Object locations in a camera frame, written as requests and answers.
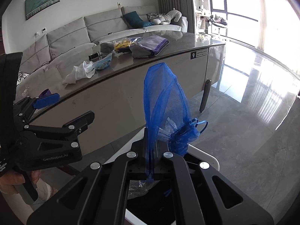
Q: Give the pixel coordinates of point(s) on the white plush toy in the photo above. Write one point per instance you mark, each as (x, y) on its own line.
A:
(165, 19)

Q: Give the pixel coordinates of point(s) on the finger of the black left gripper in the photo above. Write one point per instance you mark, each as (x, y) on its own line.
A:
(26, 107)
(68, 131)

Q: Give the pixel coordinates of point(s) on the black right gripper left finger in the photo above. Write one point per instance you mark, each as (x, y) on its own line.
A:
(98, 194)

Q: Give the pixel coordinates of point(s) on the teal throw pillow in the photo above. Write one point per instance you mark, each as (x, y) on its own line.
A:
(135, 21)

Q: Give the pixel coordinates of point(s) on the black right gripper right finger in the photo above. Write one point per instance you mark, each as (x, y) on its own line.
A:
(205, 196)

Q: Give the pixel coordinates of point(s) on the grey sectional sofa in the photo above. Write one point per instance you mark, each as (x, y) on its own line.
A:
(52, 56)

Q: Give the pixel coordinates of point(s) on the person's left hand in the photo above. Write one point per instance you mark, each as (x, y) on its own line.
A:
(9, 180)

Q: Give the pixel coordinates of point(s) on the blue mesh drawstring bag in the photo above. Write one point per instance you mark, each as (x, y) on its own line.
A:
(167, 114)

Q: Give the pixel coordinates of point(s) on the zip bag with blue gloves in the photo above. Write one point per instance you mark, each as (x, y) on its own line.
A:
(103, 63)

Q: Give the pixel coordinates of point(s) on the bag of yellow blue items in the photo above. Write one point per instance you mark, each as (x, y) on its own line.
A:
(123, 45)

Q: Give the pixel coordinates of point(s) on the white crumpled cloth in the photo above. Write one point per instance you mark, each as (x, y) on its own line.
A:
(84, 70)

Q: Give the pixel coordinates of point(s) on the black table leg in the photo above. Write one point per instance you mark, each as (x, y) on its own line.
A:
(205, 95)

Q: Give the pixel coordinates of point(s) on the flower pattern cushion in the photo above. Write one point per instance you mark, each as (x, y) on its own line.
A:
(21, 76)

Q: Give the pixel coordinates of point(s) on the left teal wall panel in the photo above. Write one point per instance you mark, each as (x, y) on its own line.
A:
(32, 7)

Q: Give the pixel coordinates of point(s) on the black white patterned pillow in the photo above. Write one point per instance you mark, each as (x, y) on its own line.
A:
(152, 16)

